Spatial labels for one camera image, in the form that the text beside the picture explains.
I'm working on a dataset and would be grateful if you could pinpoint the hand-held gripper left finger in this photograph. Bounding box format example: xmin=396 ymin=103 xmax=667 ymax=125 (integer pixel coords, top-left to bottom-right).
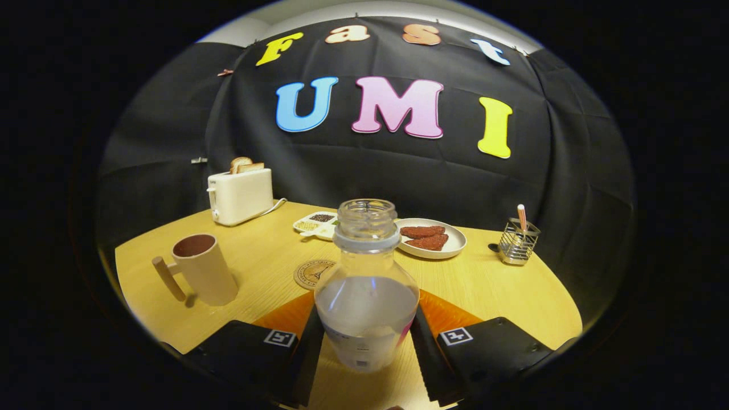
xmin=182 ymin=292 xmax=325 ymax=408

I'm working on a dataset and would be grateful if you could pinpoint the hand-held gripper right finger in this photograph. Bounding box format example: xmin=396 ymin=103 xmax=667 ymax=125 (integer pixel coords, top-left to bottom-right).
xmin=410 ymin=290 xmax=576 ymax=408

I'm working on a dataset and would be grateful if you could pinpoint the clear plastic juice bottle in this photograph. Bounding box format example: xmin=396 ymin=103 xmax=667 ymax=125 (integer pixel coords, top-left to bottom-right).
xmin=314 ymin=199 xmax=420 ymax=374

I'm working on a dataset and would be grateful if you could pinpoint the round cork coaster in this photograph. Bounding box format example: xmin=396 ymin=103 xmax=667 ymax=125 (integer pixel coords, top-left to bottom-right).
xmin=294 ymin=259 xmax=338 ymax=291

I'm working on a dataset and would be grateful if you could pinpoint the beige cup with wooden handle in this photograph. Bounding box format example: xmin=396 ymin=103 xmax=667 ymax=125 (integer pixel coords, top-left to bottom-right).
xmin=151 ymin=233 xmax=239 ymax=307

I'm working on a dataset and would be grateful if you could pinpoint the wooden table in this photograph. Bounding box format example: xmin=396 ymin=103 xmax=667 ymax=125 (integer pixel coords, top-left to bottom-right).
xmin=115 ymin=201 xmax=583 ymax=410

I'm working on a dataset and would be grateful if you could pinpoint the brown meat patty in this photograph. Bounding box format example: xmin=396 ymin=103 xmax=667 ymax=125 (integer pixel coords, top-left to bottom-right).
xmin=405 ymin=233 xmax=449 ymax=251
xmin=400 ymin=225 xmax=446 ymax=239

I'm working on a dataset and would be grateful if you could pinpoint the white round plate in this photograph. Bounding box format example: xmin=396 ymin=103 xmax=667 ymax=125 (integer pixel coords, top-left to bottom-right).
xmin=394 ymin=219 xmax=467 ymax=260

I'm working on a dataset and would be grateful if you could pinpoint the white divided condiment dish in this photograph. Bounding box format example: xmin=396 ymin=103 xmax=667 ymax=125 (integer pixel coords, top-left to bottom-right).
xmin=293 ymin=211 xmax=341 ymax=241

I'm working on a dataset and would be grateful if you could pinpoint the white toaster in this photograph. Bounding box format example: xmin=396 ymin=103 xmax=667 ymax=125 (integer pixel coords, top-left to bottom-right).
xmin=207 ymin=167 xmax=275 ymax=227

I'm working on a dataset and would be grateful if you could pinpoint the metal wire utensil holder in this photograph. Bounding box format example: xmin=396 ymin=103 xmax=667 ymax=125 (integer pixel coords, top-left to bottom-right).
xmin=498 ymin=218 xmax=540 ymax=266

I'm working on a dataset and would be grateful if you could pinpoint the white toaster cable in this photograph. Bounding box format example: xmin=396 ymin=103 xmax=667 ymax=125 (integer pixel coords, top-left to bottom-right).
xmin=259 ymin=198 xmax=288 ymax=220

